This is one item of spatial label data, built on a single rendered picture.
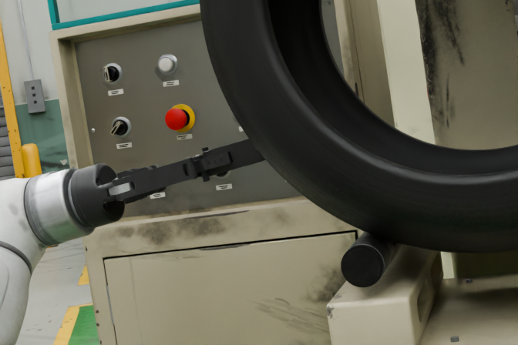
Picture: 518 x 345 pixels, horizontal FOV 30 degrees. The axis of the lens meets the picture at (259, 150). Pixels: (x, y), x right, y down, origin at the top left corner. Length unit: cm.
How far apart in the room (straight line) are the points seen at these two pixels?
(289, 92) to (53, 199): 35
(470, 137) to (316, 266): 45
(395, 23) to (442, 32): 307
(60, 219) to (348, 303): 38
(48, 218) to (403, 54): 335
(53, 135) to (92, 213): 882
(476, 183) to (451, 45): 41
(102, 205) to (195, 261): 58
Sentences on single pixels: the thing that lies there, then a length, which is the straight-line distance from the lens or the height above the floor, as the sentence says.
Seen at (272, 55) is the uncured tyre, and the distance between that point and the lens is 100.
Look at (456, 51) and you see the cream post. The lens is 135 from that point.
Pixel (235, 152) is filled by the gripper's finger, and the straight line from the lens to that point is 114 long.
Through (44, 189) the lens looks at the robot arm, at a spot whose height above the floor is 102.
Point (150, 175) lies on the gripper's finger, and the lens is 113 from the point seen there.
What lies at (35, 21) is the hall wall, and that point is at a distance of 1006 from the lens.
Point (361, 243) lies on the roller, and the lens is 102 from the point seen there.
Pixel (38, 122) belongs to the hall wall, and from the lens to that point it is 1001.
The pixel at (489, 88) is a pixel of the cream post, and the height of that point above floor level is 106.
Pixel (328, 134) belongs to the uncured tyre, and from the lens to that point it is 99.
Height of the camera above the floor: 109
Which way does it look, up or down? 3 degrees down
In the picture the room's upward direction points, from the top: 9 degrees counter-clockwise
